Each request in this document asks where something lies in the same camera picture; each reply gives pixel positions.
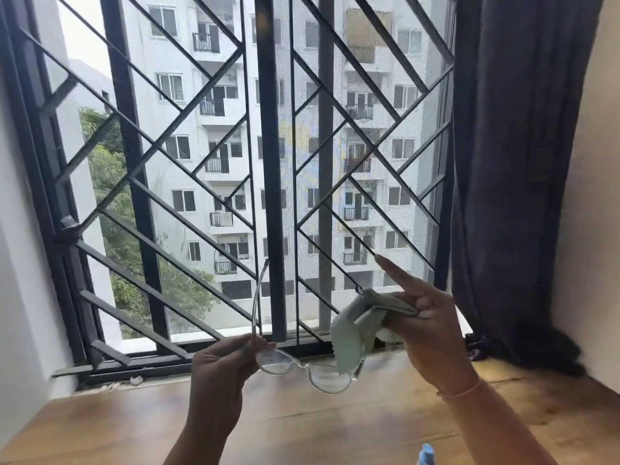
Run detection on person's left hand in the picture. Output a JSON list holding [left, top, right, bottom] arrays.
[[186, 333, 276, 437]]

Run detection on person's right hand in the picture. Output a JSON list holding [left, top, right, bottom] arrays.
[[374, 254, 481, 395]]

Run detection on light green cleaning cloth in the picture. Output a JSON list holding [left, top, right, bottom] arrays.
[[330, 287, 420, 376]]

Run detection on clear-framed eyeglasses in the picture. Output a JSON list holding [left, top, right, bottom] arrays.
[[251, 258, 371, 395]]

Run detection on dark crumpled cloth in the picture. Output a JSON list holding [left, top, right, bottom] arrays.
[[464, 333, 488, 362]]

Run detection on pink wrist thread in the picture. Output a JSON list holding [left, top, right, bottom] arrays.
[[437, 377, 484, 402]]

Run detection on black metal window grille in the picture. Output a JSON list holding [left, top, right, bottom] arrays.
[[14, 0, 456, 378]]

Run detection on green tree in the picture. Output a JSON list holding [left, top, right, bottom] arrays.
[[79, 108, 222, 340]]

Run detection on dark curtain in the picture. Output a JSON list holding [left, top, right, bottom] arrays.
[[449, 0, 606, 376]]

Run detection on white apartment building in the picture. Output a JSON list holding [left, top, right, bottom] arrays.
[[121, 0, 451, 330]]

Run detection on black window frame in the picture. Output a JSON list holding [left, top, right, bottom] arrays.
[[0, 0, 459, 387]]

